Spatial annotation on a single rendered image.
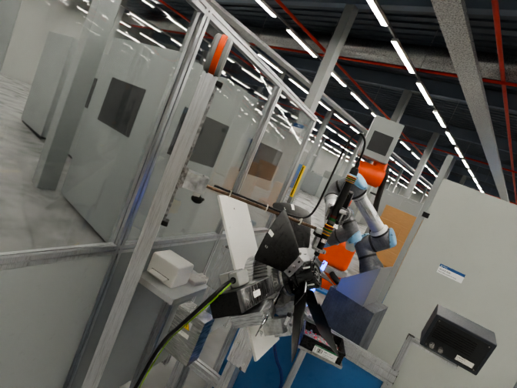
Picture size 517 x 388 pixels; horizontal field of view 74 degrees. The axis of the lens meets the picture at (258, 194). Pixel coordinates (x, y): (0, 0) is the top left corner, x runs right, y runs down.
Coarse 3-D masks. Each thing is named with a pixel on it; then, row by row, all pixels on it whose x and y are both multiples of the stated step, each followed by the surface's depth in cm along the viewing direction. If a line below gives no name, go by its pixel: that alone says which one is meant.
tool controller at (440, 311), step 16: (432, 320) 162; (448, 320) 158; (464, 320) 161; (432, 336) 162; (448, 336) 159; (464, 336) 156; (480, 336) 153; (448, 352) 160; (464, 352) 157; (480, 352) 153; (464, 368) 158; (480, 368) 155
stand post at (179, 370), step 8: (208, 288) 156; (208, 296) 157; (200, 304) 158; (208, 312) 159; (176, 360) 161; (176, 368) 161; (184, 368) 161; (176, 376) 161; (184, 376) 166; (168, 384) 162; (176, 384) 161
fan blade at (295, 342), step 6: (306, 294) 132; (300, 300) 136; (294, 306) 140; (300, 306) 133; (294, 312) 137; (300, 312) 130; (294, 318) 135; (300, 318) 126; (294, 324) 132; (300, 324) 114; (294, 330) 130; (300, 330) 115; (294, 336) 128; (294, 342) 126; (294, 348) 123; (294, 354) 121
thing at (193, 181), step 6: (186, 168) 137; (186, 174) 138; (192, 174) 137; (198, 174) 140; (186, 180) 137; (192, 180) 137; (198, 180) 138; (204, 180) 138; (180, 186) 138; (186, 186) 137; (192, 186) 138; (198, 186) 138; (204, 186) 138; (198, 192) 139
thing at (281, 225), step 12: (276, 228) 128; (288, 228) 132; (264, 240) 123; (276, 240) 128; (288, 240) 133; (264, 252) 125; (276, 252) 130; (288, 252) 135; (276, 264) 133; (288, 264) 138
